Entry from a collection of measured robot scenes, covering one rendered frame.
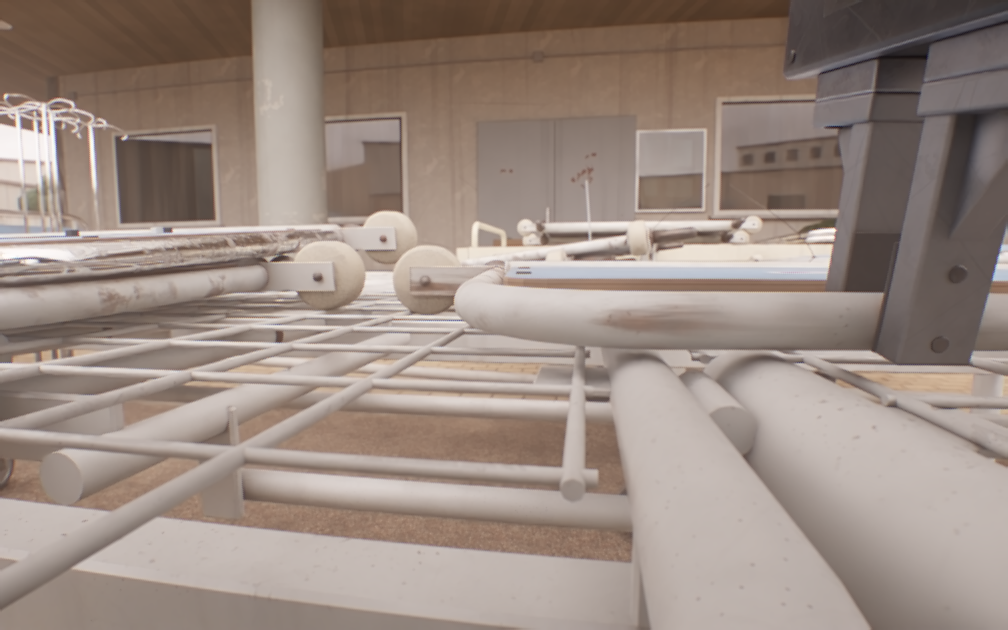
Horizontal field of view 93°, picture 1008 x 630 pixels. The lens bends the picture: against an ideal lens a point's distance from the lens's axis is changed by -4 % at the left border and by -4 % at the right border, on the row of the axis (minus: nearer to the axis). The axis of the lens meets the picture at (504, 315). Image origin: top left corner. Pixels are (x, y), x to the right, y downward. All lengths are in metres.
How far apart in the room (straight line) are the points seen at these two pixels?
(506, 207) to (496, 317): 6.12
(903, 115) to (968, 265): 0.06
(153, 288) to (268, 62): 4.77
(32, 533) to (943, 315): 0.30
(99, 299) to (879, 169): 0.40
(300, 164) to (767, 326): 4.75
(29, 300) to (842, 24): 0.40
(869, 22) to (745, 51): 6.73
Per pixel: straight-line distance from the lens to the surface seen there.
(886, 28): 0.22
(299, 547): 0.18
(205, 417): 0.38
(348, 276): 0.47
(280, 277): 0.49
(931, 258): 0.21
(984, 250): 0.22
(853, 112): 0.24
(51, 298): 0.37
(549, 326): 0.19
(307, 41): 5.20
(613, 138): 6.39
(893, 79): 0.24
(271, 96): 5.03
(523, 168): 6.36
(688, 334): 0.19
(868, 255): 0.24
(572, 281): 0.24
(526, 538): 1.07
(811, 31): 0.26
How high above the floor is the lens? 0.54
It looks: 6 degrees down
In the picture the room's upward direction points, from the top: straight up
